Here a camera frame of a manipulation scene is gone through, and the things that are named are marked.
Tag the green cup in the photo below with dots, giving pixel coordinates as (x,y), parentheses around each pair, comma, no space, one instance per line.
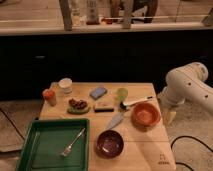
(122,94)

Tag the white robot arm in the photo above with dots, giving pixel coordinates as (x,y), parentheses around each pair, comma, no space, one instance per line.
(186,82)

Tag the green tray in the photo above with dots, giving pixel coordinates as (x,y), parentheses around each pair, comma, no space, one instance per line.
(47,139)

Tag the green plate with food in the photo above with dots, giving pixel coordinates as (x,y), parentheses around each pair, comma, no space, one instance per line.
(78,107)

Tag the orange bowl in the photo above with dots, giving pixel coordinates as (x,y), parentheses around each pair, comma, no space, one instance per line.
(145,114)

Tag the blue sponge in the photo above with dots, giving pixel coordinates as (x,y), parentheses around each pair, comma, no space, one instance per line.
(98,92)

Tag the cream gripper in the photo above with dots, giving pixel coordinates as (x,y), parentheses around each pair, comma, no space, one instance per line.
(168,114)

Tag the silver fork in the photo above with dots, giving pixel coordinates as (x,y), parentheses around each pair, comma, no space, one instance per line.
(67,150)

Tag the purple bowl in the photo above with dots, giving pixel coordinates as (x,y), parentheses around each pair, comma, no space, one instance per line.
(109,144)

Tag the white cup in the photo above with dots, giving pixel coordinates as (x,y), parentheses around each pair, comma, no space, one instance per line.
(66,85)

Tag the orange bottle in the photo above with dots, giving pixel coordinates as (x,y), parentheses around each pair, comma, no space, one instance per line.
(49,96)

